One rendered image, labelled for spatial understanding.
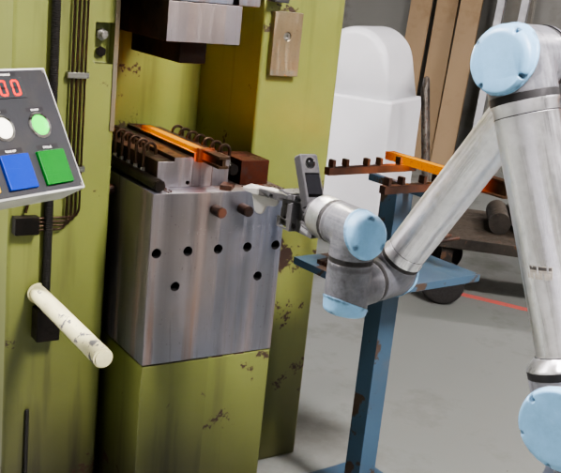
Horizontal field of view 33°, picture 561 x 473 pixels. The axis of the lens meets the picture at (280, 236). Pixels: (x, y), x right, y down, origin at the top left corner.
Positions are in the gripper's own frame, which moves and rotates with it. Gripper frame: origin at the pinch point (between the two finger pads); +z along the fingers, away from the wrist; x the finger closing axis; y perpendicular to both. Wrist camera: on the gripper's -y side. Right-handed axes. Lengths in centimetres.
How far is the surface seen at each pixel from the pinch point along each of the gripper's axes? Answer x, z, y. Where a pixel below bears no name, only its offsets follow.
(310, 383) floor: 83, 91, 100
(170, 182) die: -8.8, 33.0, 7.3
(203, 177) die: 0.3, 33.0, 6.3
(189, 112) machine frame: 20, 81, -3
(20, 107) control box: -50, 22, -13
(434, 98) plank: 451, 456, 43
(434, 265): 61, 9, 27
